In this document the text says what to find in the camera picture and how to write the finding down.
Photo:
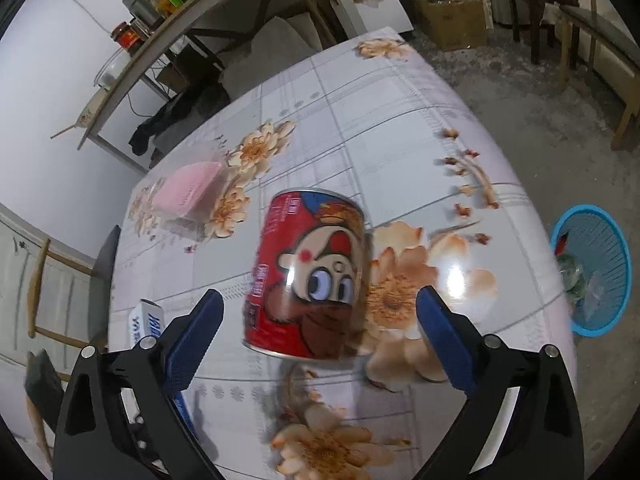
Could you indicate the wooden chopsticks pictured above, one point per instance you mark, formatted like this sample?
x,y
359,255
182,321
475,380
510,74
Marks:
x,y
62,132

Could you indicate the wooden chair grey seat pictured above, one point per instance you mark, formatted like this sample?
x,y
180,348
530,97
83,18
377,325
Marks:
x,y
605,45

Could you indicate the red sauce jar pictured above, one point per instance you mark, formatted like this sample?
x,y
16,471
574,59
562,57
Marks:
x,y
130,36

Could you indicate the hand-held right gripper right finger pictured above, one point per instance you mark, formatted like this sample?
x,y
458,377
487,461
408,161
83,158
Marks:
x,y
447,340

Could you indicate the wooden chair black seat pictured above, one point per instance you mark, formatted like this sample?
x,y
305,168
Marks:
x,y
45,380
106,285

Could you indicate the cardboard box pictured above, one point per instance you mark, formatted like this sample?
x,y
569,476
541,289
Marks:
x,y
450,22

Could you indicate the blue plastic basket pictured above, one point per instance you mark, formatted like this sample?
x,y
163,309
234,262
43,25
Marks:
x,y
607,240

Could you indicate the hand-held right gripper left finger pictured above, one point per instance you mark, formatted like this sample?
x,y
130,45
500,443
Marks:
x,y
195,340

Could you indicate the grey cushion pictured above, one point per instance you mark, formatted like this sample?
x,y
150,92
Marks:
x,y
270,55

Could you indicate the green label plastic bottle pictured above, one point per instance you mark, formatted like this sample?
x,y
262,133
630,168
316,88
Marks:
x,y
572,280

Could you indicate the floral ceramic bowl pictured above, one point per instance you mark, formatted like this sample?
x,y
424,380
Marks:
x,y
92,110

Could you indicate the white foam box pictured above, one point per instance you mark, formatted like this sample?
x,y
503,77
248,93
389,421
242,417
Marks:
x,y
370,15

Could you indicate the clear plastic container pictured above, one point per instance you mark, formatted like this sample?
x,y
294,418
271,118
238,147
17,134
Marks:
x,y
114,70

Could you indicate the pink sponge in clear pack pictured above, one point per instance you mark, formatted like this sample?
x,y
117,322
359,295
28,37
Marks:
x,y
187,190

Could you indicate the black clothing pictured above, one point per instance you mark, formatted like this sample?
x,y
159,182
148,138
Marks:
x,y
170,120

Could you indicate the red drink can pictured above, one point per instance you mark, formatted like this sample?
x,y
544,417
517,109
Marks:
x,y
305,270

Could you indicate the blue white toothpaste box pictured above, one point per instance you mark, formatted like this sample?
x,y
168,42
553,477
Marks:
x,y
147,322

